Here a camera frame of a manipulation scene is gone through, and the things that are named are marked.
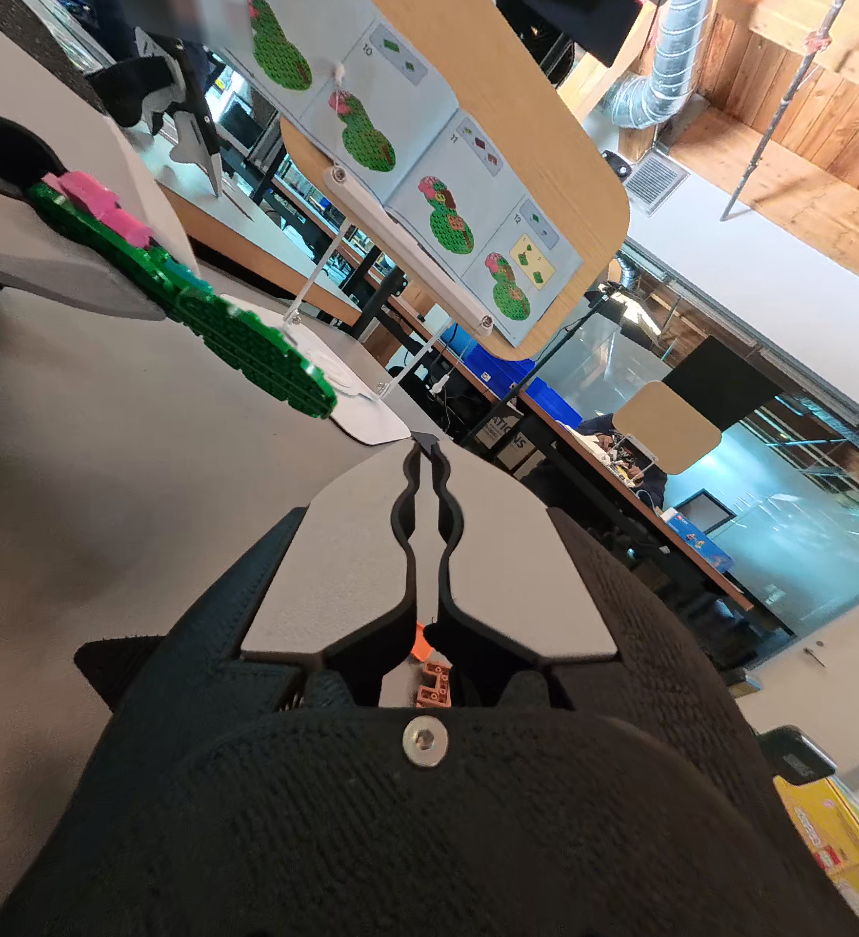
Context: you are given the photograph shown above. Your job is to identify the small wooden stand board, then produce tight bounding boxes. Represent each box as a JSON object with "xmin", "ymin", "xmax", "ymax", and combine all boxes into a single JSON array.
[{"xmin": 611, "ymin": 380, "xmax": 723, "ymax": 476}]

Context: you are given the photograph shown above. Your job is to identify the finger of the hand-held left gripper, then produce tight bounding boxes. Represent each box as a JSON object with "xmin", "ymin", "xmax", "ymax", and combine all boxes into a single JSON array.
[
  {"xmin": 0, "ymin": 11, "xmax": 201, "ymax": 278},
  {"xmin": 0, "ymin": 176, "xmax": 176, "ymax": 323}
]

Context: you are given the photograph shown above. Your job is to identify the black monitor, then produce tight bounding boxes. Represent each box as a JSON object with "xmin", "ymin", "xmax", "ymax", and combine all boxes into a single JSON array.
[{"xmin": 673, "ymin": 488, "xmax": 738, "ymax": 537}]

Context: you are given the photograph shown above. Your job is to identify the glass partition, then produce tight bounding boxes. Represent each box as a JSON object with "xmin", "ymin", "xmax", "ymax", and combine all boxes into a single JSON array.
[{"xmin": 713, "ymin": 394, "xmax": 859, "ymax": 639}]

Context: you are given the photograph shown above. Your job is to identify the black light stand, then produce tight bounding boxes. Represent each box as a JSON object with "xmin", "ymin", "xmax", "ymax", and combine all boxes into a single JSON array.
[{"xmin": 464, "ymin": 281, "xmax": 666, "ymax": 442}]

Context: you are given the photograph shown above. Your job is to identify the lego instruction booklet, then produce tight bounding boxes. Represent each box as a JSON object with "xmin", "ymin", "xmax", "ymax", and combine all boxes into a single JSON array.
[{"xmin": 220, "ymin": 0, "xmax": 585, "ymax": 349}]

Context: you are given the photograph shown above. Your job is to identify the wood edged table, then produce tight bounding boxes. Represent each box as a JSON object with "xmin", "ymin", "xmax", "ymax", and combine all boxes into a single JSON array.
[{"xmin": 135, "ymin": 123, "xmax": 373, "ymax": 328}]

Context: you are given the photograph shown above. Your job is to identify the black panel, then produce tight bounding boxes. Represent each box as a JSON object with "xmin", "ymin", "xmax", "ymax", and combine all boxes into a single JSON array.
[{"xmin": 661, "ymin": 336, "xmax": 782, "ymax": 433}]

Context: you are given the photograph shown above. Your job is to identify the white clip bar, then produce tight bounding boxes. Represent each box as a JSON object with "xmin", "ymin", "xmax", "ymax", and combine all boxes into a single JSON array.
[{"xmin": 322, "ymin": 166, "xmax": 495, "ymax": 332}]

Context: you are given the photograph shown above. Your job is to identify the wooden book stand board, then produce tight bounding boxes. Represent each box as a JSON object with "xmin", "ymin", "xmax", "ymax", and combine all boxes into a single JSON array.
[{"xmin": 280, "ymin": 0, "xmax": 631, "ymax": 363}]

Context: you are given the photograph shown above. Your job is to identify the black box-shaped device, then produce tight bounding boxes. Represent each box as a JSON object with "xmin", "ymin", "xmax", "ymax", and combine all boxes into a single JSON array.
[{"xmin": 757, "ymin": 724, "xmax": 838, "ymax": 789}]

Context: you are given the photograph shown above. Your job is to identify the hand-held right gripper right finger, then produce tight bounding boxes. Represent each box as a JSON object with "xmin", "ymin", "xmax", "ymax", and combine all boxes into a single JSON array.
[{"xmin": 428, "ymin": 438, "xmax": 619, "ymax": 666}]

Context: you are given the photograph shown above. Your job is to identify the white stand base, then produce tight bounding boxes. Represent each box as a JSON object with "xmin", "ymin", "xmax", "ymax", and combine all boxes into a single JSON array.
[{"xmin": 213, "ymin": 293, "xmax": 413, "ymax": 446}]

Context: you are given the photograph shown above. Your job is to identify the blue lego box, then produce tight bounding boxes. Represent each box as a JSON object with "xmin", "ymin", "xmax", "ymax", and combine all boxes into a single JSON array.
[{"xmin": 661, "ymin": 511, "xmax": 735, "ymax": 574}]

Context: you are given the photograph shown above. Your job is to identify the metal scaffold pole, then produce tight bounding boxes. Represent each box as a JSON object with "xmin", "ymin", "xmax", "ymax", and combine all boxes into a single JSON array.
[{"xmin": 719, "ymin": 0, "xmax": 849, "ymax": 223}]

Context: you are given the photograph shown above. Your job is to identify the black white sign board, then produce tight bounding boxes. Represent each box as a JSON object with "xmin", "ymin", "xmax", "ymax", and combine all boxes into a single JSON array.
[{"xmin": 475, "ymin": 408, "xmax": 549, "ymax": 471}]

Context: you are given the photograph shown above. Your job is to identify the grey vent grille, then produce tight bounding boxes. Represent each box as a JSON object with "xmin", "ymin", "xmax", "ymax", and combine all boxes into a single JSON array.
[{"xmin": 621, "ymin": 149, "xmax": 692, "ymax": 218}]

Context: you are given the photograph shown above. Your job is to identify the yellow lego box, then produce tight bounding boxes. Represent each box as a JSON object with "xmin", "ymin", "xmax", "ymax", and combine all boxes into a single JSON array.
[{"xmin": 772, "ymin": 774, "xmax": 859, "ymax": 937}]

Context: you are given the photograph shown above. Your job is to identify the reddish brown lego pieces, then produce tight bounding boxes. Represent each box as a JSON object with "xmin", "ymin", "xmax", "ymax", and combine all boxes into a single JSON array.
[{"xmin": 414, "ymin": 662, "xmax": 454, "ymax": 708}]

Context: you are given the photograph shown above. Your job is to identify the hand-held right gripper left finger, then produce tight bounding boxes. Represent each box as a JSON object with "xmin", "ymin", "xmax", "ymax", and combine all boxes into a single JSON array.
[{"xmin": 240, "ymin": 439, "xmax": 423, "ymax": 669}]

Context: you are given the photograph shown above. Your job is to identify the black grey angular stand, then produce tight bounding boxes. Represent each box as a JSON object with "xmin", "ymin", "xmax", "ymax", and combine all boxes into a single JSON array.
[{"xmin": 88, "ymin": 32, "xmax": 223, "ymax": 200}]

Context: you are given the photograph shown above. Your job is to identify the long work table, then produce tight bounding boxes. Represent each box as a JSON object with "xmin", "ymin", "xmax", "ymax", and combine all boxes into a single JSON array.
[{"xmin": 516, "ymin": 394, "xmax": 798, "ymax": 639}]

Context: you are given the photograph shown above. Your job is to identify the silver ventilation duct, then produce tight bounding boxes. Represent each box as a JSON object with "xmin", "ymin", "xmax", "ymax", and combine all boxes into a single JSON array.
[{"xmin": 603, "ymin": 0, "xmax": 714, "ymax": 131}]

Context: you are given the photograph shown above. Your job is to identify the blue storage crates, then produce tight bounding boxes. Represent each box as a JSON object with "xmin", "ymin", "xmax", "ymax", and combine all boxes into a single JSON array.
[{"xmin": 442, "ymin": 325, "xmax": 585, "ymax": 427}]

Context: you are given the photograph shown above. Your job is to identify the green lego plate build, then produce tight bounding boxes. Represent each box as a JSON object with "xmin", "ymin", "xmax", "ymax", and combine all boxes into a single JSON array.
[{"xmin": 25, "ymin": 170, "xmax": 340, "ymax": 420}]

